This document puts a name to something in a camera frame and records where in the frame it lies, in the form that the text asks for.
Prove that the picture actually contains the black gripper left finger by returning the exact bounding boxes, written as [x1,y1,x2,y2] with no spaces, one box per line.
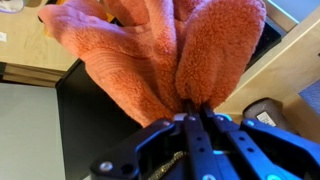
[89,99,218,180]

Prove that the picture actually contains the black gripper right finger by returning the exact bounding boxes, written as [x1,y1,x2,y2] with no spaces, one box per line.
[201,103,320,180]

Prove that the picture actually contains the wooden shelf unit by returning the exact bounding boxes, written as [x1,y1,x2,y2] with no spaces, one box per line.
[213,0,320,144]

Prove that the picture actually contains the black device with white label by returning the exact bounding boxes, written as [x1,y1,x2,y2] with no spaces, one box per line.
[242,97,296,134]

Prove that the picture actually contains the orange pink terry towel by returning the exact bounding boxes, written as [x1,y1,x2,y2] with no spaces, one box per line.
[38,0,268,128]

